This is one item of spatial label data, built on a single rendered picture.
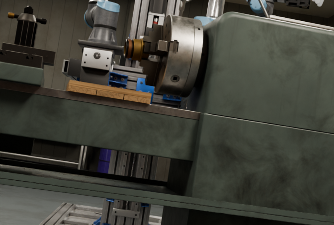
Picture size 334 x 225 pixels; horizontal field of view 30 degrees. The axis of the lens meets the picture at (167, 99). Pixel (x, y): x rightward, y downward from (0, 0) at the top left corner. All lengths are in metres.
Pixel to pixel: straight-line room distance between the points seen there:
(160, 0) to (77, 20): 7.01
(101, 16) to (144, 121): 0.99
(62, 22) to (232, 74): 8.05
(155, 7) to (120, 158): 0.80
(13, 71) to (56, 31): 8.04
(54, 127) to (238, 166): 0.68
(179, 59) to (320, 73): 0.54
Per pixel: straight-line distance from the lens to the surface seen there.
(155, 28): 2.53
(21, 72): 2.20
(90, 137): 2.26
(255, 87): 2.33
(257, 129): 2.33
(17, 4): 10.40
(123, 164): 3.18
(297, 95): 2.39
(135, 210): 3.20
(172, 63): 2.33
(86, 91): 2.25
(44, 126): 2.26
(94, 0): 3.29
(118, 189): 2.15
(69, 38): 10.18
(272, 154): 2.35
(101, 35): 3.11
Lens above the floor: 0.75
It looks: 4 degrees up
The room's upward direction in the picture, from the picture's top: 9 degrees clockwise
